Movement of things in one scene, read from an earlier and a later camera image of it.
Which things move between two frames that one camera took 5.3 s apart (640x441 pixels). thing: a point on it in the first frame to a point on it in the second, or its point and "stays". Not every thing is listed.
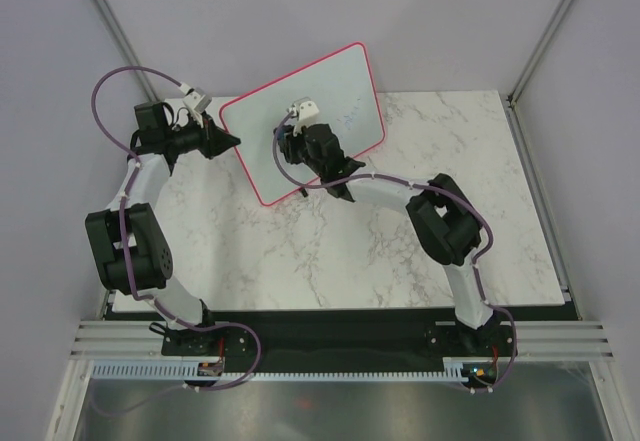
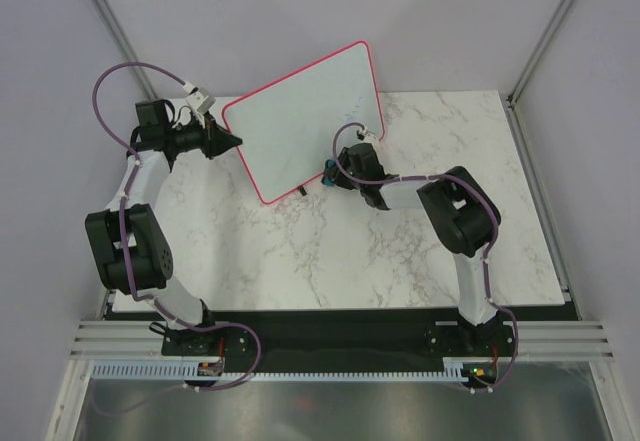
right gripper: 290,143 to 341,180
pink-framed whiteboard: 342,87 stays
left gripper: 208,137 stays
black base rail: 311,341 stays
